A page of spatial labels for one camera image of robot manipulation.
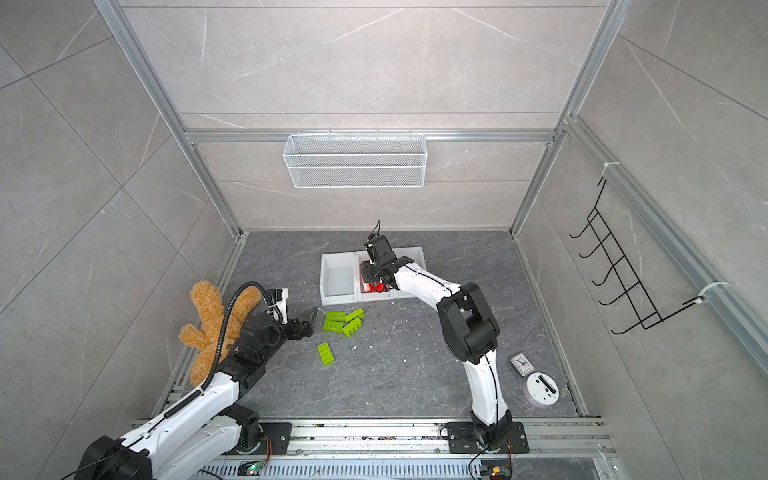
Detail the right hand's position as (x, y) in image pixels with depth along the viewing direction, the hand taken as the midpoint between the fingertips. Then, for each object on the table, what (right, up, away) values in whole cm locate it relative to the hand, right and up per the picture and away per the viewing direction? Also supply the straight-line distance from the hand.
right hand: (369, 266), depth 98 cm
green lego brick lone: (-12, -25, -12) cm, 30 cm away
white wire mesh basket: (-5, +36, +3) cm, 37 cm away
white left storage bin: (-12, -5, +10) cm, 16 cm away
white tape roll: (+48, -32, -19) cm, 61 cm away
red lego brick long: (+3, -7, +1) cm, 8 cm away
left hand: (-19, -9, -14) cm, 25 cm away
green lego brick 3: (-4, -15, -3) cm, 16 cm away
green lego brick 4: (-5, -19, -7) cm, 20 cm away
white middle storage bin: (-2, +4, +3) cm, 5 cm away
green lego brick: (-11, -16, -3) cm, 19 cm away
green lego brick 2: (-12, -18, -5) cm, 22 cm away
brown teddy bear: (-45, -20, -17) cm, 52 cm away
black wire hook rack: (+61, -6, -34) cm, 70 cm away
